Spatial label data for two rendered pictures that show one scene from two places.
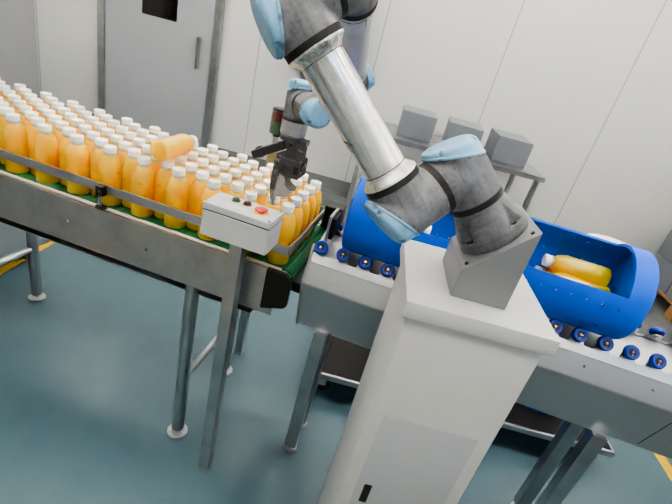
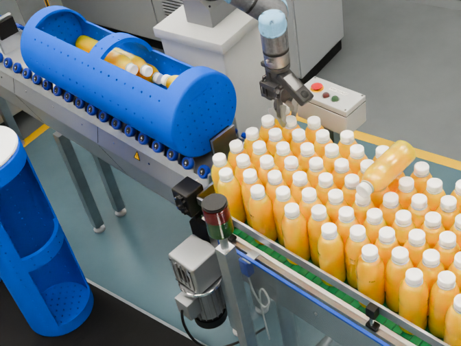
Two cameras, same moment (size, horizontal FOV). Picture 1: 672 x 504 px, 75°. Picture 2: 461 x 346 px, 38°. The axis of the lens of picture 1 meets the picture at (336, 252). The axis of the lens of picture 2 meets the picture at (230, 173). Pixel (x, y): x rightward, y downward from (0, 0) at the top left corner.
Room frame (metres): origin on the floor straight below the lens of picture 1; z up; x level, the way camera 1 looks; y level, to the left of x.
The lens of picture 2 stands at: (2.59, 1.20, 2.35)
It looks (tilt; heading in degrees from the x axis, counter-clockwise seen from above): 41 degrees down; 224
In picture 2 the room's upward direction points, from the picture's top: 12 degrees counter-clockwise
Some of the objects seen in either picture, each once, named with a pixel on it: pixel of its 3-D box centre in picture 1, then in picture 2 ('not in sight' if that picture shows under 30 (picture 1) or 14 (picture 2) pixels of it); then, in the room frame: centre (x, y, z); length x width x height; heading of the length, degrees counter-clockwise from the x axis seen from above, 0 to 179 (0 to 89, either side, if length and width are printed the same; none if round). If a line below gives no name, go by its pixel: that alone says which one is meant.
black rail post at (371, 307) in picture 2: not in sight; (372, 316); (1.70, 0.71, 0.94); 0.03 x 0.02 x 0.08; 82
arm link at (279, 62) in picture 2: (294, 128); (276, 57); (1.28, 0.21, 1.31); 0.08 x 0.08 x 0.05
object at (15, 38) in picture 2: not in sight; (7, 33); (1.18, -1.29, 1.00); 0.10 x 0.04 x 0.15; 172
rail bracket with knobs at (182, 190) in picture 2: (332, 217); (191, 198); (1.58, 0.05, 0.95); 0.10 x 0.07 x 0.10; 172
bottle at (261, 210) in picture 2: not in sight; (261, 215); (1.58, 0.31, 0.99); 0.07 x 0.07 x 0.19
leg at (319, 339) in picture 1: (304, 394); not in sight; (1.30, -0.02, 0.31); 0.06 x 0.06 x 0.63; 82
